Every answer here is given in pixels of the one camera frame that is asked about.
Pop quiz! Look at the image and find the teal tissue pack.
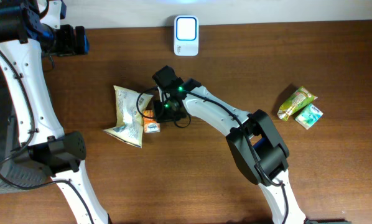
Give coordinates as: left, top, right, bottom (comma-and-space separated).
295, 103, 323, 129

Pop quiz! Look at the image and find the green snack tube packet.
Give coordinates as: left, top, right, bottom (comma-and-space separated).
277, 86, 317, 121

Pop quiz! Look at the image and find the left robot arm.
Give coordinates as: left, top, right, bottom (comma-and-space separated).
0, 1, 111, 223

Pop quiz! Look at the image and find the dark grey plastic basket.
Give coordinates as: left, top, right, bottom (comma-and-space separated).
0, 69, 47, 194

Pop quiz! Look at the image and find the white barcode scanner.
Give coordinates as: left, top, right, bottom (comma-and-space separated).
174, 15, 199, 57

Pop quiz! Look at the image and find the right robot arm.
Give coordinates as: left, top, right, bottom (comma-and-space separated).
152, 66, 308, 223

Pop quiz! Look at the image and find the orange small carton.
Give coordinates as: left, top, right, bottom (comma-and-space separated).
143, 110, 160, 134

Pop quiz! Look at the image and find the beige snack bag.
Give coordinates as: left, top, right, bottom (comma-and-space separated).
103, 85, 152, 148

